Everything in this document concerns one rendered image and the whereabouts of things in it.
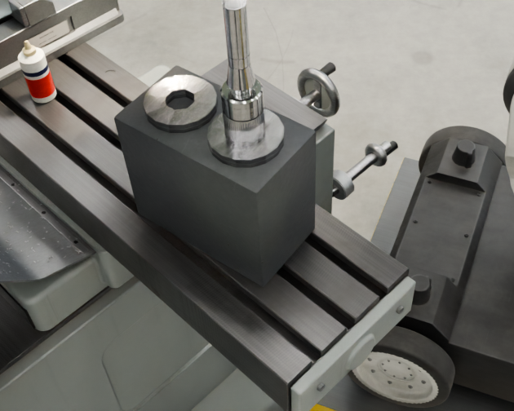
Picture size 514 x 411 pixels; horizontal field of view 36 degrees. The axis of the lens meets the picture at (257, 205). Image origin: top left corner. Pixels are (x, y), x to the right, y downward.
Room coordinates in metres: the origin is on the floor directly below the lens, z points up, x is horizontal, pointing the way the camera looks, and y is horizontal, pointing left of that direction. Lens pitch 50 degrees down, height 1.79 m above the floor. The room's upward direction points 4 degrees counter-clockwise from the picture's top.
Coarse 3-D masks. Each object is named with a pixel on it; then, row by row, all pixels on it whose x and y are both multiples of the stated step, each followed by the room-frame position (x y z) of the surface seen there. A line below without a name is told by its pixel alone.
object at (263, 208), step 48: (144, 96) 0.73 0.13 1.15; (192, 96) 0.73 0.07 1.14; (144, 144) 0.68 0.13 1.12; (192, 144) 0.65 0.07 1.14; (288, 144) 0.64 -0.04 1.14; (144, 192) 0.69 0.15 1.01; (192, 192) 0.64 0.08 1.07; (240, 192) 0.58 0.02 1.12; (288, 192) 0.61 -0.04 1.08; (192, 240) 0.65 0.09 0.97; (240, 240) 0.59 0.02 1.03; (288, 240) 0.61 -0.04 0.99
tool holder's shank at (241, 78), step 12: (228, 0) 0.66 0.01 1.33; (240, 0) 0.66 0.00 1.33; (228, 12) 0.64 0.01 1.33; (240, 12) 0.64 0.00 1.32; (228, 24) 0.64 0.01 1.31; (240, 24) 0.64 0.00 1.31; (228, 36) 0.65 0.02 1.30; (240, 36) 0.64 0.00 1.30; (228, 48) 0.65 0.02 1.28; (240, 48) 0.64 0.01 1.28; (228, 60) 0.65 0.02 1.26; (240, 60) 0.64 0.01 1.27; (228, 72) 0.65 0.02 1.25; (240, 72) 0.64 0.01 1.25; (252, 72) 0.65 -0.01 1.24; (228, 84) 0.65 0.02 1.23; (240, 84) 0.64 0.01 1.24; (252, 84) 0.64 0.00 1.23
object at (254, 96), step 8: (256, 80) 0.67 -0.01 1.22; (224, 88) 0.66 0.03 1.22; (256, 88) 0.65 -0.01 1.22; (224, 96) 0.64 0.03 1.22; (232, 96) 0.64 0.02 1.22; (240, 96) 0.64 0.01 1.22; (248, 96) 0.64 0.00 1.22; (256, 96) 0.64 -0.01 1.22; (232, 104) 0.63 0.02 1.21; (240, 104) 0.63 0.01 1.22; (248, 104) 0.63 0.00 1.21; (256, 104) 0.64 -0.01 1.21
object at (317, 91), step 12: (312, 72) 1.27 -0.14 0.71; (324, 72) 1.27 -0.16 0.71; (300, 84) 1.29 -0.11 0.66; (312, 84) 1.27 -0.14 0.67; (324, 84) 1.24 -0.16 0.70; (300, 96) 1.29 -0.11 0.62; (312, 96) 1.24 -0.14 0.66; (324, 96) 1.25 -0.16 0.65; (336, 96) 1.22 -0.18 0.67; (312, 108) 1.26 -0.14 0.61; (324, 108) 1.25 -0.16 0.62; (336, 108) 1.22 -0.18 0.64
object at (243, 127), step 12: (228, 108) 0.64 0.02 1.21; (252, 108) 0.63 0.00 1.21; (228, 120) 0.64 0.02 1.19; (240, 120) 0.63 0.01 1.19; (252, 120) 0.63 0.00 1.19; (264, 120) 0.65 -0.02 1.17; (228, 132) 0.64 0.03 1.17; (240, 132) 0.63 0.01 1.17; (252, 132) 0.63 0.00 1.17; (264, 132) 0.65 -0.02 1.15; (240, 144) 0.63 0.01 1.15
